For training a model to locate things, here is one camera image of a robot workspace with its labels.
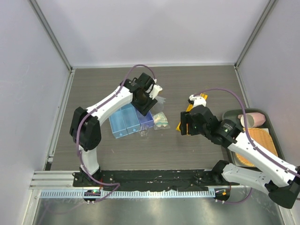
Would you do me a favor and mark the blue three-compartment organizer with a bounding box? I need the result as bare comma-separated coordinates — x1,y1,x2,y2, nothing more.
109,104,154,139

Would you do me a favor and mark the larger clear glass beaker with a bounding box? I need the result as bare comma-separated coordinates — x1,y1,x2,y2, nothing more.
138,124,150,138

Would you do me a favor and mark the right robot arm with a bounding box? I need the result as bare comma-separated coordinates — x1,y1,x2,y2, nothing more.
180,105,300,209

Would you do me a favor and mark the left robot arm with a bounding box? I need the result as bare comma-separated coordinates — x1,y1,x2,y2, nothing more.
69,73,163,187

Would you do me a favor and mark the yellow test tube rack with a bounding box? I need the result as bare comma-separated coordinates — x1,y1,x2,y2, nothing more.
175,93,209,131

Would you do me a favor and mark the clear plastic pipettes bundle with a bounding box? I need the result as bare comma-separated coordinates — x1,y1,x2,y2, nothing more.
156,96,166,104

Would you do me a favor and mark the plastic bag with gloves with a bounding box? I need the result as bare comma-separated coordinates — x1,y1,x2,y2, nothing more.
153,112,170,130

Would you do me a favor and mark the dark grey tray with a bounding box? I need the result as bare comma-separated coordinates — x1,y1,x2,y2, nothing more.
222,108,287,167

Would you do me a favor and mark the pink paper cup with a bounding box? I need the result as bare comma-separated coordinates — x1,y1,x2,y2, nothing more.
238,112,266,128

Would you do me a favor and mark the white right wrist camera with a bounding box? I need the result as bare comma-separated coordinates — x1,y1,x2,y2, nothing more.
188,93,208,110

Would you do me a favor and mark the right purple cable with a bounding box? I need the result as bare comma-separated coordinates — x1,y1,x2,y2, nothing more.
193,88,300,204

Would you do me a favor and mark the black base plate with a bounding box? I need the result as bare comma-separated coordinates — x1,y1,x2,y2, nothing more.
72,169,230,192

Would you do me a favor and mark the white slotted cable duct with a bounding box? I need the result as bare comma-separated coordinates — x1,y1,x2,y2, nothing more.
40,188,215,199

